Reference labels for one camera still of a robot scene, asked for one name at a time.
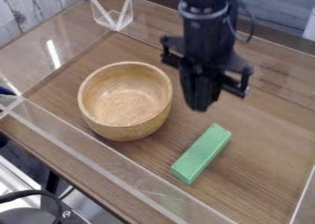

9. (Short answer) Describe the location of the wooden brown bowl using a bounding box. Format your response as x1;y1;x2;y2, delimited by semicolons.
77;61;173;142

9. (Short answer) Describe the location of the clear acrylic corner bracket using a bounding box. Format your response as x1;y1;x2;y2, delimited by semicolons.
89;0;133;31

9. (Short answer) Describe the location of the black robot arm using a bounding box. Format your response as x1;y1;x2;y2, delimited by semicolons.
160;0;253;112

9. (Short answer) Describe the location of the green rectangular block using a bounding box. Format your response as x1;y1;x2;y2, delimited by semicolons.
170;124;232;184

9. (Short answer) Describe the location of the black cable bottom left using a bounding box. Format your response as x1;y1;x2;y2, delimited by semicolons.
0;189;66;224

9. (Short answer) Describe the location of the black table leg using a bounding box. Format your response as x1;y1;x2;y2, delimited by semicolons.
45;171;59;195

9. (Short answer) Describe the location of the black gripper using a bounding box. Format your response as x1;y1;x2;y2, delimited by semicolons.
160;12;253;112

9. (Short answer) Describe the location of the clear acrylic tray wall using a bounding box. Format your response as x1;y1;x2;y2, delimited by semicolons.
0;77;236;224

